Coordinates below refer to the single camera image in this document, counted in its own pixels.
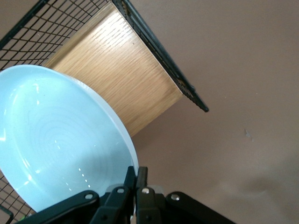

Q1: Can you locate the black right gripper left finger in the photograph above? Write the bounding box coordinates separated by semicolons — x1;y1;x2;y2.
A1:
90;166;136;224

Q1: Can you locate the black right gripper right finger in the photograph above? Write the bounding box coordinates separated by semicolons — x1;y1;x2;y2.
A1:
135;166;162;224

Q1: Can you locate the light blue round plate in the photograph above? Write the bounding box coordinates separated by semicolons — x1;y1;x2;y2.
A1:
0;64;139;213

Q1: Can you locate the wooden shelf board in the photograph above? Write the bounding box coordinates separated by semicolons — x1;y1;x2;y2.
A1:
44;3;183;138

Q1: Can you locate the black wire mesh rack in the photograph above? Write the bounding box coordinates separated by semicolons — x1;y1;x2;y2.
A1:
0;0;209;224

